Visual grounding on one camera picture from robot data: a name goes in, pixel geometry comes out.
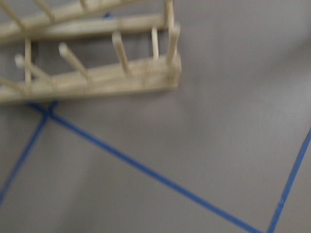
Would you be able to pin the wooden dish rack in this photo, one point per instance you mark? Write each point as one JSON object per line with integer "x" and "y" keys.
{"x": 161, "y": 71}

